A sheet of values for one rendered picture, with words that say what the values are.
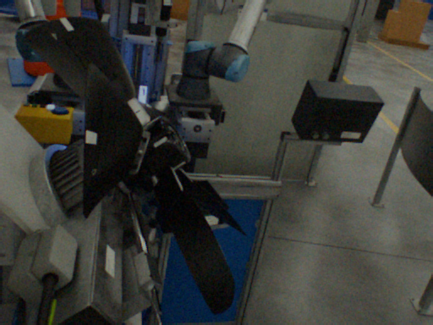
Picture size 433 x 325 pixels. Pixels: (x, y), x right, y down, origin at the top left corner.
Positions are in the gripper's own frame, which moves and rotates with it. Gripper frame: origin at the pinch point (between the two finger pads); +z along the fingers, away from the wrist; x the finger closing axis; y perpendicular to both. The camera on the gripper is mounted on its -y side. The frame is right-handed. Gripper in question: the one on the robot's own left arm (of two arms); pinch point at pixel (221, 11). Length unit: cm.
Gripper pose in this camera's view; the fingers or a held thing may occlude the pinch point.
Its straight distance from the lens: 147.4
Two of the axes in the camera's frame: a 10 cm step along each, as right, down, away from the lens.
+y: -1.8, -3.9, 9.0
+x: -9.7, -0.8, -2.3
